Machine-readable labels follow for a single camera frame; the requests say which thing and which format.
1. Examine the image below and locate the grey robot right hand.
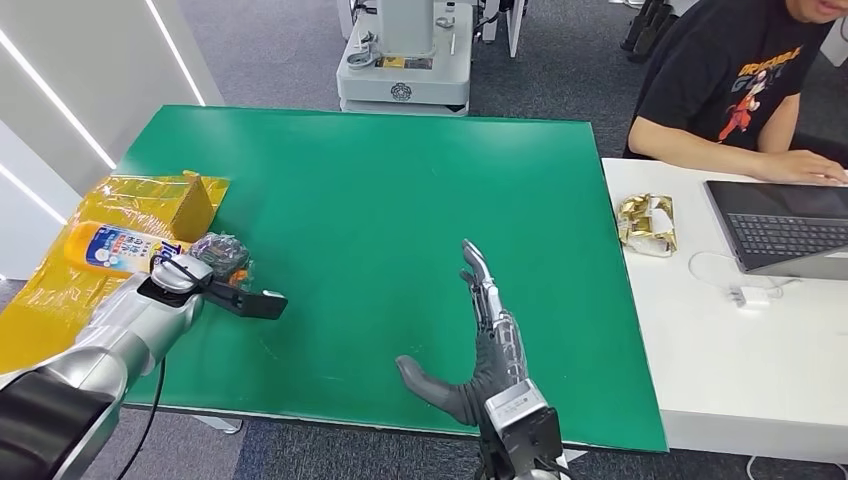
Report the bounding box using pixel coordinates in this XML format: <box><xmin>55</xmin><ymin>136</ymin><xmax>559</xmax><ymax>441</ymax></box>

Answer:
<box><xmin>395</xmin><ymin>239</ymin><xmax>531</xmax><ymax>427</ymax></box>

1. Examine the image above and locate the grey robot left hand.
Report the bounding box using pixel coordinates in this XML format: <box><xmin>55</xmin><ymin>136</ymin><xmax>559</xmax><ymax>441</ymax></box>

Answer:
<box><xmin>187</xmin><ymin>231</ymin><xmax>252</xmax><ymax>286</ymax></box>

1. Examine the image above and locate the person's right hand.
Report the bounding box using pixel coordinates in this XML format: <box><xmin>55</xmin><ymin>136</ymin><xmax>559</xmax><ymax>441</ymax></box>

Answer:
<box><xmin>755</xmin><ymin>149</ymin><xmax>848</xmax><ymax>187</ymax></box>

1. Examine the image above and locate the orange plastic bottle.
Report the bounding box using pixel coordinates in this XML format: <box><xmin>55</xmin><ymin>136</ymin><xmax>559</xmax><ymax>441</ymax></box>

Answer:
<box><xmin>64</xmin><ymin>221</ymin><xmax>200</xmax><ymax>276</ymax></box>

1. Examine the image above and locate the dark grey laptop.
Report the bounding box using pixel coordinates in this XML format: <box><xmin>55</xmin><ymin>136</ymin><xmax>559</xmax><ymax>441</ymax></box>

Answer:
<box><xmin>703</xmin><ymin>180</ymin><xmax>848</xmax><ymax>282</ymax></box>

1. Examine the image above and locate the person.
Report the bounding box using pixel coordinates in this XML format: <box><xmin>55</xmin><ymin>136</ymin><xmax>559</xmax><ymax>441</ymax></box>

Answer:
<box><xmin>622</xmin><ymin>0</ymin><xmax>848</xmax><ymax>187</ymax></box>

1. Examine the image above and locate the white power adapter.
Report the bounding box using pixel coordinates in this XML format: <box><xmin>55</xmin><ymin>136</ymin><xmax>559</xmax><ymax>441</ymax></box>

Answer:
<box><xmin>727</xmin><ymin>284</ymin><xmax>773</xmax><ymax>311</ymax></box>

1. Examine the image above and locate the crumpled gold foil wrapper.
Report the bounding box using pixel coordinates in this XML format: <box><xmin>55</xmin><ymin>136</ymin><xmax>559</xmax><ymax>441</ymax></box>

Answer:
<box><xmin>615</xmin><ymin>192</ymin><xmax>680</xmax><ymax>259</ymax></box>

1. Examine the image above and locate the green table mat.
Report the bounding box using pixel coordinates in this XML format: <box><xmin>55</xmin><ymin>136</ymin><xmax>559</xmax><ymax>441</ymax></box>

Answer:
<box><xmin>115</xmin><ymin>104</ymin><xmax>669</xmax><ymax>454</ymax></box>

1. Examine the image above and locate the yellow taped cardboard box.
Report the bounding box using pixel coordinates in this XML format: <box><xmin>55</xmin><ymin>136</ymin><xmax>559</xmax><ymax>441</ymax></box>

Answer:
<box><xmin>0</xmin><ymin>170</ymin><xmax>231</xmax><ymax>376</ymax></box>

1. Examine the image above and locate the black chair base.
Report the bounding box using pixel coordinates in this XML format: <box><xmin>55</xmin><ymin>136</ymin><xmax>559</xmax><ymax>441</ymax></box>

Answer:
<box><xmin>619</xmin><ymin>0</ymin><xmax>682</xmax><ymax>65</ymax></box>

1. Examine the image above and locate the white table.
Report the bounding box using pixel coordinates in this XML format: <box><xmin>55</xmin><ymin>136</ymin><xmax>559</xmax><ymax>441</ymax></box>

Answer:
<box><xmin>600</xmin><ymin>157</ymin><xmax>848</xmax><ymax>466</ymax></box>

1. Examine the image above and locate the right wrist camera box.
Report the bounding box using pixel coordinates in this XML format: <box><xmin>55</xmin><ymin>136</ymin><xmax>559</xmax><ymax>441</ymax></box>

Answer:
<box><xmin>483</xmin><ymin>378</ymin><xmax>564</xmax><ymax>465</ymax></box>

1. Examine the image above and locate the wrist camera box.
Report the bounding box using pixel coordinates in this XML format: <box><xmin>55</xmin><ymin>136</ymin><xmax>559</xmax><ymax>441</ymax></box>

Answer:
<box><xmin>483</xmin><ymin>378</ymin><xmax>564</xmax><ymax>465</ymax></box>
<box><xmin>201</xmin><ymin>278</ymin><xmax>289</xmax><ymax>321</ymax></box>

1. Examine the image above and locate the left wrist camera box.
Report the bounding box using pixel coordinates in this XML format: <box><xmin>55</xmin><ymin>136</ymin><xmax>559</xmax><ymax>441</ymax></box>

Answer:
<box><xmin>201</xmin><ymin>278</ymin><xmax>289</xmax><ymax>321</ymax></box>

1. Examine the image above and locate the thin white cable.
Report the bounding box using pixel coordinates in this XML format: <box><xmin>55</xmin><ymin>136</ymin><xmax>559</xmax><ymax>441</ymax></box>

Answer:
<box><xmin>686</xmin><ymin>249</ymin><xmax>804</xmax><ymax>299</ymax></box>

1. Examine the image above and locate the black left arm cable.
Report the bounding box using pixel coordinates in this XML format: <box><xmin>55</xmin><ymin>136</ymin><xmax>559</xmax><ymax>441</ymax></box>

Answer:
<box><xmin>115</xmin><ymin>254</ymin><xmax>207</xmax><ymax>480</ymax></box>

